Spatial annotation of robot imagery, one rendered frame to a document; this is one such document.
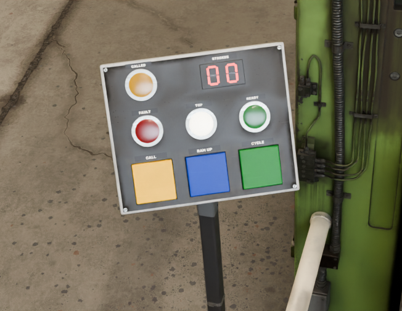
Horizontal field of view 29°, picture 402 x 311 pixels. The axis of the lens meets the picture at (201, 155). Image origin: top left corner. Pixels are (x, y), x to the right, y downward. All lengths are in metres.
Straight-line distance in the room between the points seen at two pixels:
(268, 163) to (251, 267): 1.24
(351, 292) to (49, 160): 1.58
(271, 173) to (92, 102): 2.15
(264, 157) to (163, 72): 0.24
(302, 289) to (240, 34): 2.37
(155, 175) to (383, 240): 0.70
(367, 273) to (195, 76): 0.82
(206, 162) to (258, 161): 0.10
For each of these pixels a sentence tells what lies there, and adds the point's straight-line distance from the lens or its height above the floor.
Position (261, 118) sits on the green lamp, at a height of 1.09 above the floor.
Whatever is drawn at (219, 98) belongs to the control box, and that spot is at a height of 1.13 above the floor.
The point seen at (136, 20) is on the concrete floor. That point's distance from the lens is 4.15.
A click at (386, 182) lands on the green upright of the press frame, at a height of 0.76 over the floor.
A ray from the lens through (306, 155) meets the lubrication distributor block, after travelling 1.75.
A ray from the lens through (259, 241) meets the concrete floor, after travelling 2.74.
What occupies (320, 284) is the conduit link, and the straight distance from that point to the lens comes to 2.02.
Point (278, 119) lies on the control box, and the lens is 1.44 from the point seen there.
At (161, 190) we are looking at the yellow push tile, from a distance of 1.43.
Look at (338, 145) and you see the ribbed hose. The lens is 1.73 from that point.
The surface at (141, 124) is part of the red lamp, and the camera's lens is 1.42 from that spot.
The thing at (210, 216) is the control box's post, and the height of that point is 0.80.
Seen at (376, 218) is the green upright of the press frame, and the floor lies 0.65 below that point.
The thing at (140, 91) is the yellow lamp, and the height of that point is 1.15.
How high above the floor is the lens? 1.92
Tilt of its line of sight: 38 degrees down
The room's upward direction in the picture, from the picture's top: 5 degrees counter-clockwise
